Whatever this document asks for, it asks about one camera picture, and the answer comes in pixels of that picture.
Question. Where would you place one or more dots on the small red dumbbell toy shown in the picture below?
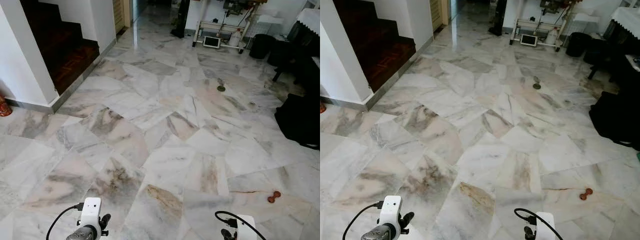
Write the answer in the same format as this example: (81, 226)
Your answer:
(274, 196)
(586, 194)

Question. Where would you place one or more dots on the large black bag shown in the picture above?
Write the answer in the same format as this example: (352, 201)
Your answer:
(300, 120)
(617, 120)

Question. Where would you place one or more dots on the round metal floor drain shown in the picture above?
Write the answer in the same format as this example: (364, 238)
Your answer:
(221, 88)
(536, 86)

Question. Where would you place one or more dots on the dark wooden staircase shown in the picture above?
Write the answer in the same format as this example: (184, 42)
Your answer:
(377, 47)
(60, 50)

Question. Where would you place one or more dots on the black waste bin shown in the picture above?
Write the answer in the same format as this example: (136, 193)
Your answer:
(261, 46)
(578, 44)

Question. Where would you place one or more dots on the white framed tablet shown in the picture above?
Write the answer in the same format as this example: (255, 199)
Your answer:
(528, 40)
(211, 42)

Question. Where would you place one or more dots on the brown wooden door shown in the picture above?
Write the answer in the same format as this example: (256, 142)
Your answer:
(120, 15)
(438, 14)

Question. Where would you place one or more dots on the black upright appliance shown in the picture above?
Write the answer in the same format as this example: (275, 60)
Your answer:
(498, 19)
(180, 20)

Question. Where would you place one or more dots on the white lace tablecloth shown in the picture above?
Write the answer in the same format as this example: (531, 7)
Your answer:
(627, 19)
(310, 19)

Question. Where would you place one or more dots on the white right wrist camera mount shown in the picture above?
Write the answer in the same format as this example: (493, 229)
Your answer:
(247, 229)
(545, 226)

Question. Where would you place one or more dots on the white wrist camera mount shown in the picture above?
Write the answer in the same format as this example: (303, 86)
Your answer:
(545, 226)
(247, 229)
(91, 210)
(390, 207)

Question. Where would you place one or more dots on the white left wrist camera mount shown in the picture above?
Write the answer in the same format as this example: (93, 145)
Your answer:
(390, 207)
(91, 210)

